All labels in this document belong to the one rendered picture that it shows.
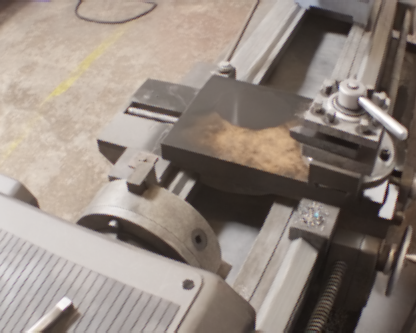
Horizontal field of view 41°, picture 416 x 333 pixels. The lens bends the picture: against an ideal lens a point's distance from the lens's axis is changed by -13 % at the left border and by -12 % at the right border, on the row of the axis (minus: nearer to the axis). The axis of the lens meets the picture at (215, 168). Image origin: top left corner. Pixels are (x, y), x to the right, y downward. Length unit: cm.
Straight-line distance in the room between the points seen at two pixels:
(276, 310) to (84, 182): 169
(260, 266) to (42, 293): 74
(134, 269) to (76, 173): 216
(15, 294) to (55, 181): 215
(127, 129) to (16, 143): 157
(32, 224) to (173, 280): 21
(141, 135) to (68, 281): 95
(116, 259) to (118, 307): 8
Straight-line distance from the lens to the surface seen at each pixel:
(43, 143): 310
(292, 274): 134
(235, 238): 157
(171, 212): 97
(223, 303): 72
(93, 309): 70
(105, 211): 97
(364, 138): 124
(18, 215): 82
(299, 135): 129
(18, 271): 75
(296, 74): 213
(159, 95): 176
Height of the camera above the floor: 191
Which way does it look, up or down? 43 degrees down
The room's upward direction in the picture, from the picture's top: 1 degrees counter-clockwise
